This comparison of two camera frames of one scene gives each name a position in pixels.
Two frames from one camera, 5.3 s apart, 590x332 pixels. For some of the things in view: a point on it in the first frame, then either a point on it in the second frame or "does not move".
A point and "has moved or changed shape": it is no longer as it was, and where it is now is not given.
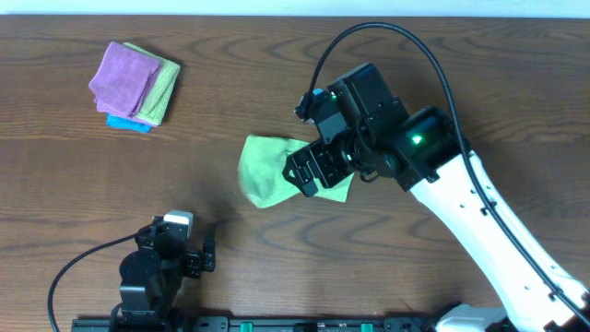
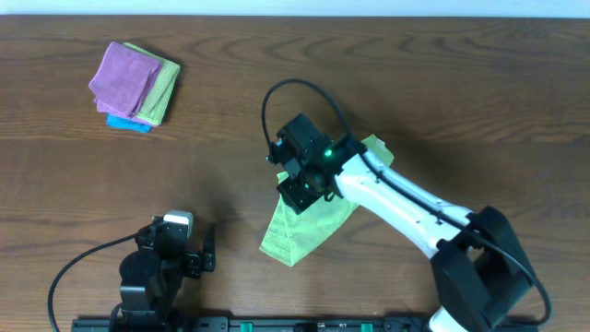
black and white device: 253,324 does not move
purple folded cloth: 123,81 does not move
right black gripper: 318,163 to 298,195
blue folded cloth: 126,124 does not move
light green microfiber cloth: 262,160 has moved or changed shape
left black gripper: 194,262 does not move
